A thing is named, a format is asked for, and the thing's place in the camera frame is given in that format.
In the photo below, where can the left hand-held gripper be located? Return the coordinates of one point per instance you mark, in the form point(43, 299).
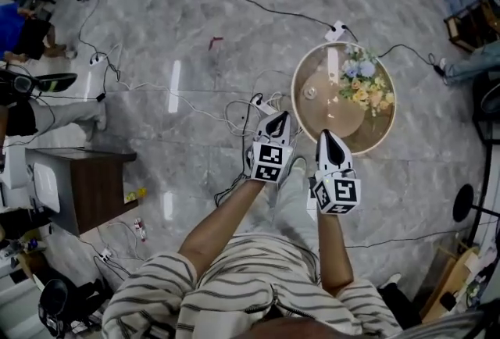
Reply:
point(267, 155)

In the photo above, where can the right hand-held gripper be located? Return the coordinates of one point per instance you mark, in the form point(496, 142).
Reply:
point(343, 193)

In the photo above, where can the person's right forearm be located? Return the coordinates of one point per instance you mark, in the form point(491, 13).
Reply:
point(332, 251)

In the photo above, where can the person's left forearm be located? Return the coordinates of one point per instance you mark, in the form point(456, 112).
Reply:
point(218, 232)

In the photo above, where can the round glass side table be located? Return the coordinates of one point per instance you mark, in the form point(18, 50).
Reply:
point(371, 134)

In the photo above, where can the white power strip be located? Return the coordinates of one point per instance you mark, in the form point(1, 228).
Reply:
point(105, 254)
point(335, 32)
point(97, 59)
point(267, 108)

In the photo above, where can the person's white shoe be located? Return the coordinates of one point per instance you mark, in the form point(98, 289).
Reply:
point(299, 166)

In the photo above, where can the person's light trousers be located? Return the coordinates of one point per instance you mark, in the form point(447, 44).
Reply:
point(289, 204)

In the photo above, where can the pastel flower bouquet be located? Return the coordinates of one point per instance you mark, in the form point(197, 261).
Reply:
point(363, 91)

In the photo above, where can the red paper scrap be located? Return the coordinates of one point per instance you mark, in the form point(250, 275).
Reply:
point(215, 42)

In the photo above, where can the black standing fan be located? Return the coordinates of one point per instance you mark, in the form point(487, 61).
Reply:
point(463, 203)

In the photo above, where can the person's striped shirt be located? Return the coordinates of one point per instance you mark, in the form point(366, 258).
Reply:
point(242, 271)

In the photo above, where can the small yellow object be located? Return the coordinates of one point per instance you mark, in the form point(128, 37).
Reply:
point(136, 195)

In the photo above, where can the black glass cabinet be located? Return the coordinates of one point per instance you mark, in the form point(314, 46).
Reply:
point(486, 107)

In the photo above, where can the small red white bottle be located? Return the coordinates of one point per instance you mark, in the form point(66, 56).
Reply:
point(140, 230)

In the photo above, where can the leaning wooden board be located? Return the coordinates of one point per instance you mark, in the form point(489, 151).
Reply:
point(449, 282)

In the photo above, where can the brown wooden cabinet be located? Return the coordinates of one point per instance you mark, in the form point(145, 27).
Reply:
point(101, 189)

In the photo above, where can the wooden crate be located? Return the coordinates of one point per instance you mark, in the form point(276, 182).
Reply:
point(468, 29)

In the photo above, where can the white flat device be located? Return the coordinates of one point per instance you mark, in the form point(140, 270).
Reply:
point(46, 189)

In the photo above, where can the black bag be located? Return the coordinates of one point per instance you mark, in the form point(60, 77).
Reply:
point(54, 302)

